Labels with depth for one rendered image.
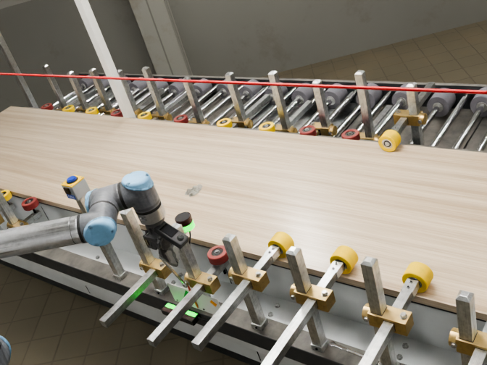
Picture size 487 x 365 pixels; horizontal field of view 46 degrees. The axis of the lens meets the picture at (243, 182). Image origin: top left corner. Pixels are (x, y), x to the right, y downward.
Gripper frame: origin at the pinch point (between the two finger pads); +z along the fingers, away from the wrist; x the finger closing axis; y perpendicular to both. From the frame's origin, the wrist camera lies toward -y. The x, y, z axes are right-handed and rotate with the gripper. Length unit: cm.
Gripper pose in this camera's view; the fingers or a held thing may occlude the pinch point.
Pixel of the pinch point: (177, 263)
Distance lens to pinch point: 204.9
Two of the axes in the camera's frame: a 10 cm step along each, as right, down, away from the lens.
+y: -7.9, -1.3, 6.0
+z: 2.6, 8.1, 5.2
